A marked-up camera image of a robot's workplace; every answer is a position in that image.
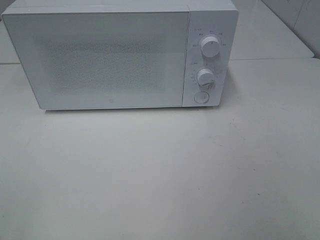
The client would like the round white door release button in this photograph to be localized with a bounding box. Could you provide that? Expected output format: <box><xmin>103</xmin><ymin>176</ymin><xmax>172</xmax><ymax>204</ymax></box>
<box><xmin>194</xmin><ymin>91</ymin><xmax>210</xmax><ymax>104</ymax></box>

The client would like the white timer knob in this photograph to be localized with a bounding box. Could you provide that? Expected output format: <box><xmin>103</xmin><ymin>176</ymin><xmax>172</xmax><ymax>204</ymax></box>
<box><xmin>196</xmin><ymin>68</ymin><xmax>215</xmax><ymax>87</ymax></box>

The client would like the white microwave door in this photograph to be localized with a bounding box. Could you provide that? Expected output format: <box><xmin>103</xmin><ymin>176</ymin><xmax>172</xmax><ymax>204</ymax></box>
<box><xmin>3</xmin><ymin>12</ymin><xmax>189</xmax><ymax>110</ymax></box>

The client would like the upper white power knob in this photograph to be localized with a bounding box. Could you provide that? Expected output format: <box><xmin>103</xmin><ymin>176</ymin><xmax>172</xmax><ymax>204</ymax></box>
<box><xmin>200</xmin><ymin>35</ymin><xmax>221</xmax><ymax>58</ymax></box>

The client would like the white microwave oven body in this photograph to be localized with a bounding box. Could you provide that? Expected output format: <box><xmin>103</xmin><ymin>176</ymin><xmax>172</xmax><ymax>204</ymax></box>
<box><xmin>1</xmin><ymin>0</ymin><xmax>239</xmax><ymax>109</ymax></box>

